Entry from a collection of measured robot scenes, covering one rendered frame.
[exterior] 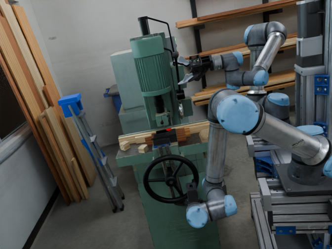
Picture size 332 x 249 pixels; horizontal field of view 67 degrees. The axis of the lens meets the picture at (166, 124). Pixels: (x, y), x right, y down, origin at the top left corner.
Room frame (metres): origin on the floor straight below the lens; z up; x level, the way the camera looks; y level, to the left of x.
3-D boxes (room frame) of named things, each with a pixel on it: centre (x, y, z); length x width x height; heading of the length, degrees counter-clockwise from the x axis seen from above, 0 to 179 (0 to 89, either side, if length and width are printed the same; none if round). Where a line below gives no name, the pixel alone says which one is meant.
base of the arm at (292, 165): (0.92, -0.56, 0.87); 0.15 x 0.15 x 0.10
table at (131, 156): (1.35, 0.02, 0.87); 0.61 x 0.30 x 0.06; 87
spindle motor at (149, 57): (1.46, 0.02, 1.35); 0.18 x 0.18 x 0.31
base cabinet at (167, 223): (1.58, 0.01, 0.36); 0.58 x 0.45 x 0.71; 177
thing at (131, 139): (1.48, 0.01, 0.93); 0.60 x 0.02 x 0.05; 87
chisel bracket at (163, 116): (1.48, 0.01, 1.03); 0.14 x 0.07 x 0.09; 177
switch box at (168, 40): (1.77, -0.14, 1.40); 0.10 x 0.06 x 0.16; 177
